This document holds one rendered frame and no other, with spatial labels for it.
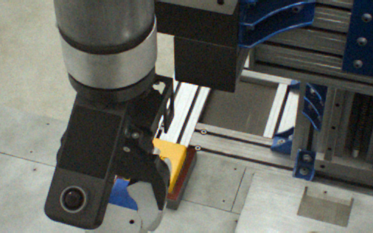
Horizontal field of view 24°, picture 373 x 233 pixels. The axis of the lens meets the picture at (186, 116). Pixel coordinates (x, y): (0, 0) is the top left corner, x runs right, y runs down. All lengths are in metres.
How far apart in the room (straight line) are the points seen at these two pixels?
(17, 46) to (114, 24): 1.77
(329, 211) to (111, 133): 0.34
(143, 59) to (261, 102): 1.28
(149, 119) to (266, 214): 0.23
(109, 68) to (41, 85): 1.62
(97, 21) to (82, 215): 0.17
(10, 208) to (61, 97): 1.20
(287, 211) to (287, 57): 0.42
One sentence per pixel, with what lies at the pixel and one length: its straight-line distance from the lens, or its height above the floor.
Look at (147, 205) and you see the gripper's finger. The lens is 0.81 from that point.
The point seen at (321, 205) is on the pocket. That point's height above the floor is 0.86.
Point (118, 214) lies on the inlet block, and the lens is 0.86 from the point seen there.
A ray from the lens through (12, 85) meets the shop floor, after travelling 2.31.
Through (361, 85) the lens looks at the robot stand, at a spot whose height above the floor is 0.70.
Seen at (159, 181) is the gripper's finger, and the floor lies 1.04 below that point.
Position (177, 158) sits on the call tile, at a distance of 1.05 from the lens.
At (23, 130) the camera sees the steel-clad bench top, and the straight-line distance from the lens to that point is 1.14.
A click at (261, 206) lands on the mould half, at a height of 0.89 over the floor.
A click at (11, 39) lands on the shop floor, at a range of 2.43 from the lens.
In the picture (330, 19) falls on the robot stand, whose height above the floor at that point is 0.81.
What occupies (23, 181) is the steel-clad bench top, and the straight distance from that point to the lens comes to 1.09.
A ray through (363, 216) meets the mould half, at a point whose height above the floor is 0.89.
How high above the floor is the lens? 1.66
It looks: 49 degrees down
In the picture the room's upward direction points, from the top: 1 degrees counter-clockwise
